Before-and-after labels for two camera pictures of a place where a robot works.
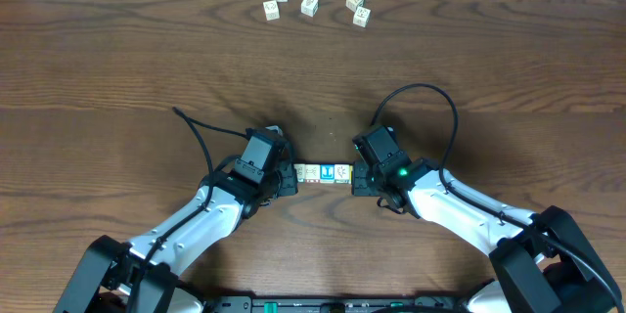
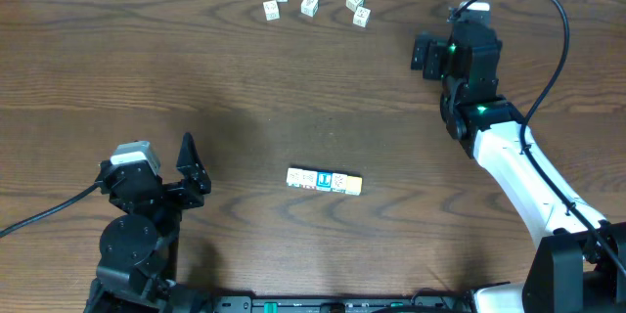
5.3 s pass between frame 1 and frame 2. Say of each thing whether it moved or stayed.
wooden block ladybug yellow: moved
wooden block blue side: stayed
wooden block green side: stayed
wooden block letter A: moved
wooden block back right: stayed
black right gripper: moved
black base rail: stayed
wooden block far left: stayed
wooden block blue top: moved
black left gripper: moved
